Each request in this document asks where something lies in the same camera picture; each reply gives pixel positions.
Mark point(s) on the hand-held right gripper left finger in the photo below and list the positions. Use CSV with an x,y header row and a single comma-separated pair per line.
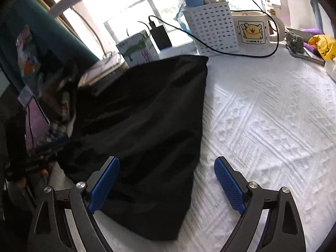
x,y
103,186

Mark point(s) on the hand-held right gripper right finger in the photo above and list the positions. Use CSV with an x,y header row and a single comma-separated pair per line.
x,y
229,186

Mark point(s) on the black pants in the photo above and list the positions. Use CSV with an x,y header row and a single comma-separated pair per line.
x,y
147,126

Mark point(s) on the tablet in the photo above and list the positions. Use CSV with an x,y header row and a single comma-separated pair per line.
x,y
36,126

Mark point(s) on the plaid cloth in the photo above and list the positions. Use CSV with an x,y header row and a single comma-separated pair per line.
x,y
56,134

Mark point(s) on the white textured tablecloth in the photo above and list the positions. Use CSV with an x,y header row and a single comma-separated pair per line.
x,y
262,136

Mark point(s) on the colourful printed bag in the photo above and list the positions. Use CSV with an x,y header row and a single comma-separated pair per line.
x,y
27,57

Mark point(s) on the beige lidded box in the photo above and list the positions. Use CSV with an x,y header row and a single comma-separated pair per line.
x,y
105,68

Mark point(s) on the green and white carton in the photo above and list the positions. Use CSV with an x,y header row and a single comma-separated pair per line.
x,y
136,50

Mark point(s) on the dark flat tray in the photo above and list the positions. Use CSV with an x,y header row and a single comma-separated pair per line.
x,y
308,57

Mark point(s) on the white plastic bag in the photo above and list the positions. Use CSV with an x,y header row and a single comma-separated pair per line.
x,y
331,69

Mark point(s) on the bear print mug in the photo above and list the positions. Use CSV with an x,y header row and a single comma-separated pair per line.
x,y
252,31

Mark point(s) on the small grey figurine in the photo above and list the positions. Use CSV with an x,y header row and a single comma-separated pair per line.
x,y
294,42

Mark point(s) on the white plastic basket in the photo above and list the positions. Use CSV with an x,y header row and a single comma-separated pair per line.
x,y
210,29

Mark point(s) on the black charger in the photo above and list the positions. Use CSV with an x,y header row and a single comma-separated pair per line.
x,y
160,35

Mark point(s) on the yellow bag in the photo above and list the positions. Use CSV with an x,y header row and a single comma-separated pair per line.
x,y
323,44

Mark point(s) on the purple item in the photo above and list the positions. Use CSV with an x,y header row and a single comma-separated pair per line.
x,y
311,31

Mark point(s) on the clear plastic bag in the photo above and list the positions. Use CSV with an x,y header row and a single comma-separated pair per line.
x,y
182,15

